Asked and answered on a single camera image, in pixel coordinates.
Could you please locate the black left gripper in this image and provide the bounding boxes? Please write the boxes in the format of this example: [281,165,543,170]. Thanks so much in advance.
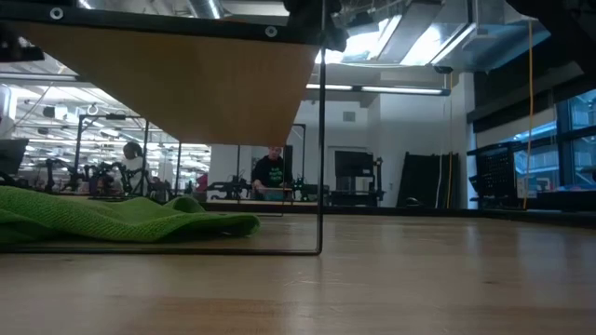
[0,25,46,64]

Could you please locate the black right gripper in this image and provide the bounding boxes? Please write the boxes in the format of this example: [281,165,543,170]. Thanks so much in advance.
[282,0,349,53]

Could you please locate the long ceiling light fixture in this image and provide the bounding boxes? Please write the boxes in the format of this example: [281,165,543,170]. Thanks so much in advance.
[305,82,452,98]

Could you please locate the dark computer monitor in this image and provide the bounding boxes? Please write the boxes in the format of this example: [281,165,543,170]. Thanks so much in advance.
[0,138,31,179]

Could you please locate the black background robot rig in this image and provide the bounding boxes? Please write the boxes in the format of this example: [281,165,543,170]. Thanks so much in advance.
[41,113,183,202]

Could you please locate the person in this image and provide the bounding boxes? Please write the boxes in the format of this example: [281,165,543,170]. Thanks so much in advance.
[120,141,151,197]
[251,145,293,201]

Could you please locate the green cloth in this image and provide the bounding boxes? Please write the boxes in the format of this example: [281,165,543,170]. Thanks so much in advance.
[0,185,262,245]

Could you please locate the background table with robot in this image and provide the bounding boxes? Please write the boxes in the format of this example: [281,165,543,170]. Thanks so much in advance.
[206,176,330,207]

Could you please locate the black leaning panels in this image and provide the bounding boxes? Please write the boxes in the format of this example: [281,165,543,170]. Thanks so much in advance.
[397,151,461,209]

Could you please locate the silver ceiling duct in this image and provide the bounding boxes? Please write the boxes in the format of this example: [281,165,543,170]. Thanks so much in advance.
[339,0,550,74]

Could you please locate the black wire rack cart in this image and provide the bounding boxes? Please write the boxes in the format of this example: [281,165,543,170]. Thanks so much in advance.
[467,141,523,211]

